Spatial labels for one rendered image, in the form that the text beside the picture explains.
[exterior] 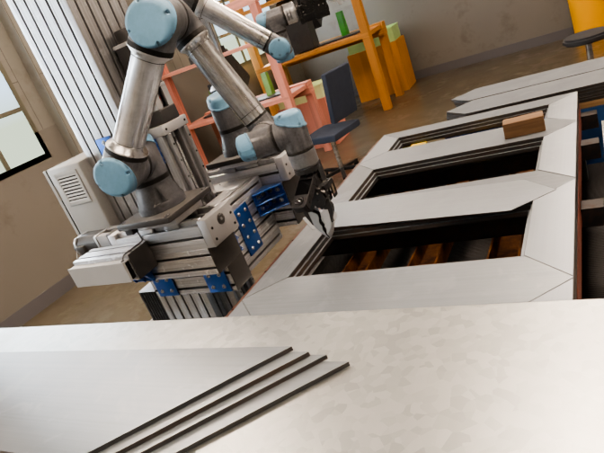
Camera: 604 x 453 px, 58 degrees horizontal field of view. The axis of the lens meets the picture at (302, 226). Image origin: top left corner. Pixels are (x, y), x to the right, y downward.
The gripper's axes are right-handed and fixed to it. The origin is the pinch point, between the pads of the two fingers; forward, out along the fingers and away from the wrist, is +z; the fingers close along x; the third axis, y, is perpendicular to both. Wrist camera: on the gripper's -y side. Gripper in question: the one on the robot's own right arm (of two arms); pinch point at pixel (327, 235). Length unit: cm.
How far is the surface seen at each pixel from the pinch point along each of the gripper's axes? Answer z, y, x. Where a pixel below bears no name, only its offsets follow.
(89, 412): -22, -88, -11
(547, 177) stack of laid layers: 1, 18, -55
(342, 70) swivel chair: -2, 316, 119
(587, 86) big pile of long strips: 2, 98, -65
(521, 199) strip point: 1, 7, -50
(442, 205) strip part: 1.0, 10.5, -30.2
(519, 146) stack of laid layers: 2, 50, -46
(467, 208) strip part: 1.0, 5.9, -37.5
